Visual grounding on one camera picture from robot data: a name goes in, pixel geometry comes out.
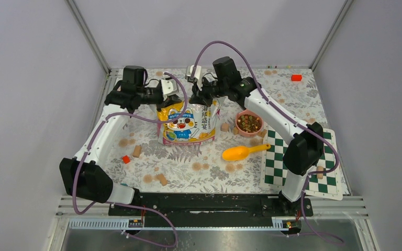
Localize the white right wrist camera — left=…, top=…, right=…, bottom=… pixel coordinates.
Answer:
left=185, top=65, right=202, bottom=84

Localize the wooden block left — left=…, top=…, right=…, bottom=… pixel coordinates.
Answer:
left=132, top=145, right=142, bottom=158

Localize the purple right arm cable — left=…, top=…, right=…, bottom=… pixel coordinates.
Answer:
left=191, top=41, right=345, bottom=246

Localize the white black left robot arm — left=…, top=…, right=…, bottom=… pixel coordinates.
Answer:
left=59, top=65, right=178, bottom=215

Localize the green white checkerboard mat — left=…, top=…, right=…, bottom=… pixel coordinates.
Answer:
left=260, top=126, right=349, bottom=200

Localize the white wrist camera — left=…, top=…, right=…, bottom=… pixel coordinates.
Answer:
left=160, top=79, right=179, bottom=100
left=185, top=65, right=202, bottom=84

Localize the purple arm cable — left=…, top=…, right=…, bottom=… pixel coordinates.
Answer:
left=72, top=72, right=189, bottom=248
left=191, top=41, right=345, bottom=246

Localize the wooden cylinder on checkerboard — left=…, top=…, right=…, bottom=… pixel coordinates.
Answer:
left=316, top=166, right=325, bottom=180

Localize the yellow plastic scoop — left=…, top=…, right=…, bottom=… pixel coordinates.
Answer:
left=222, top=144, right=271, bottom=161

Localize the pet food bag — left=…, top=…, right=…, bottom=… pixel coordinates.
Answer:
left=157, top=98, right=224, bottom=145

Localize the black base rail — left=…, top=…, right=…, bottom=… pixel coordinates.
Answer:
left=108, top=192, right=315, bottom=229

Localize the red block at back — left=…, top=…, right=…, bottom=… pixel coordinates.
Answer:
left=291, top=74, right=303, bottom=82

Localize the floral table mat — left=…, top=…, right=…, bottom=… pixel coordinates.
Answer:
left=103, top=69, right=336, bottom=193

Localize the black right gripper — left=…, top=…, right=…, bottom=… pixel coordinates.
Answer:
left=189, top=75, right=228, bottom=108

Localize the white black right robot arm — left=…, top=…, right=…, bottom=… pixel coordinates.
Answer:
left=186, top=56, right=323, bottom=215

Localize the wooden cylinder near bowl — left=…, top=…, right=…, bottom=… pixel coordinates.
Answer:
left=220, top=123, right=230, bottom=132

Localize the red block at front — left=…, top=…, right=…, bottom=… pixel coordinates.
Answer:
left=121, top=155, right=131, bottom=164

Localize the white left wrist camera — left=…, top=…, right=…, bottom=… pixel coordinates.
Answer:
left=160, top=79, right=179, bottom=100

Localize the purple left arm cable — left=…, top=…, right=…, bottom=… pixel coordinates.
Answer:
left=72, top=72, right=189, bottom=248

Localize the wooden block front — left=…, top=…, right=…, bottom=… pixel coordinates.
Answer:
left=157, top=174, right=168, bottom=186

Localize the pink pet food bowl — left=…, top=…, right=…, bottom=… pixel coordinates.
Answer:
left=235, top=110, right=264, bottom=138

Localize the red block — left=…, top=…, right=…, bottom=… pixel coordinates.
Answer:
left=121, top=155, right=131, bottom=164
left=291, top=74, right=303, bottom=82

